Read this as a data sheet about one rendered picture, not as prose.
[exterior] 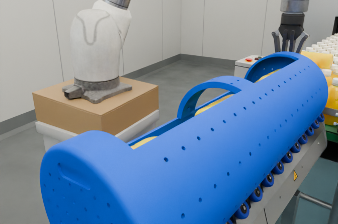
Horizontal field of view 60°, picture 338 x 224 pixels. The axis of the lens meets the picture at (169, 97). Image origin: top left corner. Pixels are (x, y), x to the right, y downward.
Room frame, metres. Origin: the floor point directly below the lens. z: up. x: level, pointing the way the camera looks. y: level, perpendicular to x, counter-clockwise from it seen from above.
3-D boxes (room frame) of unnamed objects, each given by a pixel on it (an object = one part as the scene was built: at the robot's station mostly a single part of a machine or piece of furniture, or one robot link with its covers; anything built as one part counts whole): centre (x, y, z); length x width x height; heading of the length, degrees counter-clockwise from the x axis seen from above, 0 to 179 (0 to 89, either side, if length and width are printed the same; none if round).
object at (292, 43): (1.04, -0.44, 1.25); 0.04 x 0.01 x 0.11; 140
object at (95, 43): (1.00, 0.25, 1.27); 0.18 x 0.16 x 0.22; 3
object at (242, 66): (1.47, -0.43, 1.05); 0.20 x 0.10 x 0.10; 140
